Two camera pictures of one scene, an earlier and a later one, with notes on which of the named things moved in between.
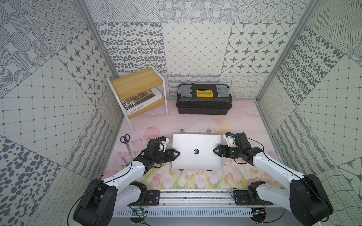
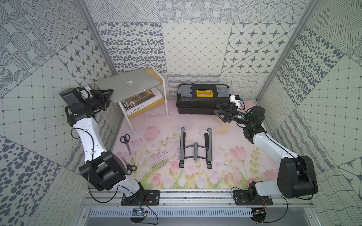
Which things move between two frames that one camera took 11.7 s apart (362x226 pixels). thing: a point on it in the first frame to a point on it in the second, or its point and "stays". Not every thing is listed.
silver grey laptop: [196, 151] to [127, 84]
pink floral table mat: [246, 117] stays
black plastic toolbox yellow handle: [203, 99] stays
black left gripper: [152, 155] to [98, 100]
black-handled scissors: [125, 139] stays
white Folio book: [132, 103] stays
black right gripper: [221, 150] to [232, 108]
